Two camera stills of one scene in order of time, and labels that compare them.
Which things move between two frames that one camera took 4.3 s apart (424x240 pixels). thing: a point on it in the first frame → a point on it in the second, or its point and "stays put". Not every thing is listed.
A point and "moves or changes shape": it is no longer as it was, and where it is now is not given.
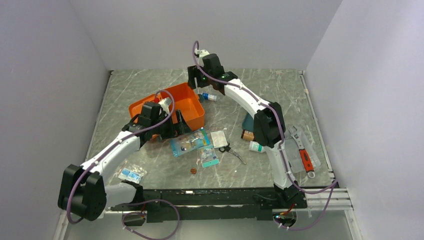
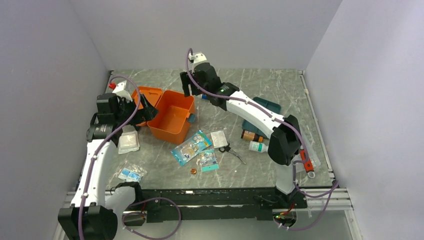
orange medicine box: x=186 y=101 moves or changes shape
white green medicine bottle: x=256 y=146 stays put
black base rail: x=190 y=205 stays put
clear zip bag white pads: x=219 y=139 stays put
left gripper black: x=181 y=128 → x=147 y=113
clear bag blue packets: x=130 y=172 stays put
